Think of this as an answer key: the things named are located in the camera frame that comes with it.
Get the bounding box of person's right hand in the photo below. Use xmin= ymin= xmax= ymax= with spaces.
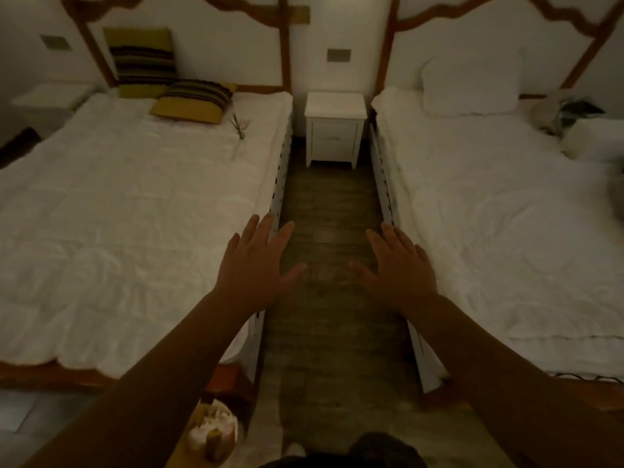
xmin=348 ymin=222 xmax=439 ymax=317

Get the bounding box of curved wooden headboard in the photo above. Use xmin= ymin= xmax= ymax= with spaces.
xmin=60 ymin=0 xmax=293 ymax=95
xmin=374 ymin=0 xmax=624 ymax=101

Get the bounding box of person's left leg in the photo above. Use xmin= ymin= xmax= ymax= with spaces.
xmin=261 ymin=452 xmax=352 ymax=468

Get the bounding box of person's leg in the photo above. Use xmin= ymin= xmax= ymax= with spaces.
xmin=261 ymin=452 xmax=352 ymax=468
xmin=348 ymin=432 xmax=428 ymax=468

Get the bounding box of person's left hand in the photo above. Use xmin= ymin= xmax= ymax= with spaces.
xmin=213 ymin=213 xmax=308 ymax=320

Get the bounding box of rumpled light fabric bundle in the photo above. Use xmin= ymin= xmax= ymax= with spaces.
xmin=531 ymin=90 xmax=606 ymax=138

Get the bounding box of white pillow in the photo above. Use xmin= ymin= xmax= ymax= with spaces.
xmin=421 ymin=48 xmax=526 ymax=118

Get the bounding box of rolled white bedding bundle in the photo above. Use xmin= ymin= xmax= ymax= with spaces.
xmin=560 ymin=118 xmax=624 ymax=165

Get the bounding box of white quilted bed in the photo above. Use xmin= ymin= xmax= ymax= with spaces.
xmin=10 ymin=82 xmax=96 ymax=140
xmin=0 ymin=90 xmax=294 ymax=385
xmin=369 ymin=87 xmax=624 ymax=393

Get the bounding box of white nightstand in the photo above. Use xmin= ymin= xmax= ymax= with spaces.
xmin=304 ymin=91 xmax=368 ymax=170

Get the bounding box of reed diffuser with black sticks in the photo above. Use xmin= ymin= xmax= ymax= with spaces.
xmin=229 ymin=113 xmax=252 ymax=141

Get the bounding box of person's right leg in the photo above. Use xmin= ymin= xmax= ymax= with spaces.
xmin=348 ymin=432 xmax=428 ymax=468

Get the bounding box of person's right forearm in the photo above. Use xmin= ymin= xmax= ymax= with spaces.
xmin=407 ymin=294 xmax=624 ymax=468

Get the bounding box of thin black floor cable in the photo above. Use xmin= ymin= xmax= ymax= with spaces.
xmin=553 ymin=371 xmax=624 ymax=385

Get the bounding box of person's left forearm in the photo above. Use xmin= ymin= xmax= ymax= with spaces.
xmin=21 ymin=292 xmax=254 ymax=468

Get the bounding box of striped yellow pillow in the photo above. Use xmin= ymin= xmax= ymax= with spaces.
xmin=103 ymin=27 xmax=178 ymax=99
xmin=149 ymin=80 xmax=239 ymax=126

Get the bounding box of wooden wall plank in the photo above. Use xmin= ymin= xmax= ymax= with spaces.
xmin=261 ymin=4 xmax=311 ymax=26

